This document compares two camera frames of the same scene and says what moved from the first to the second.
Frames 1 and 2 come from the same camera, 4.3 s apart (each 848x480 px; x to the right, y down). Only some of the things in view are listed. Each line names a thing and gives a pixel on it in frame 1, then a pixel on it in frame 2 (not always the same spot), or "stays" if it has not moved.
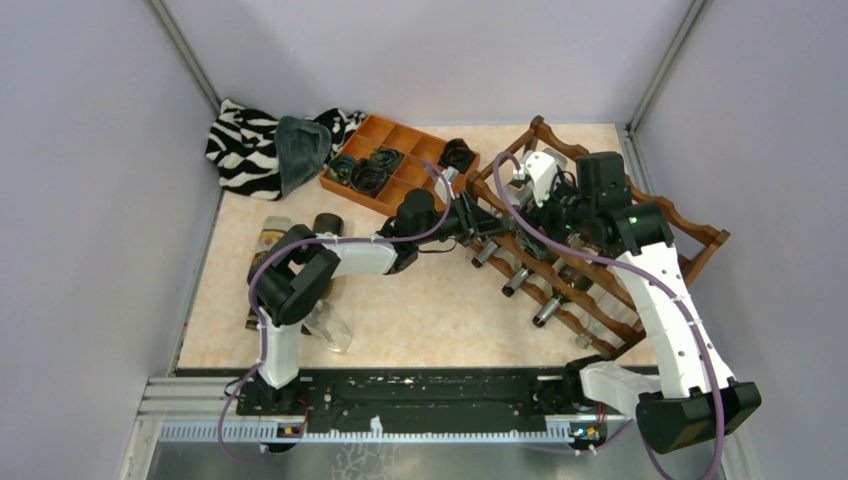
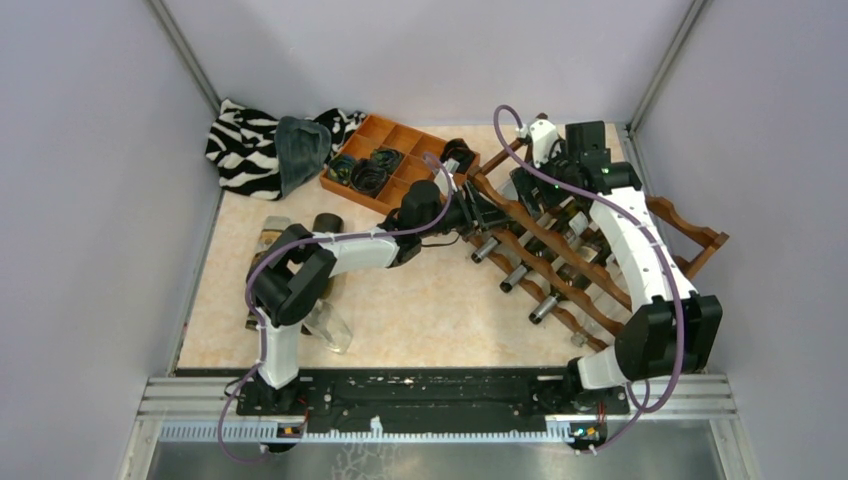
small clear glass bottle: [327, 328] stays
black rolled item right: [458, 154] stays
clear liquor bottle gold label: [273, 227] stays
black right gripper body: [559, 215] to [553, 192]
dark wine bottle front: [509, 287] to [542, 247]
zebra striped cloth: [241, 143] stays
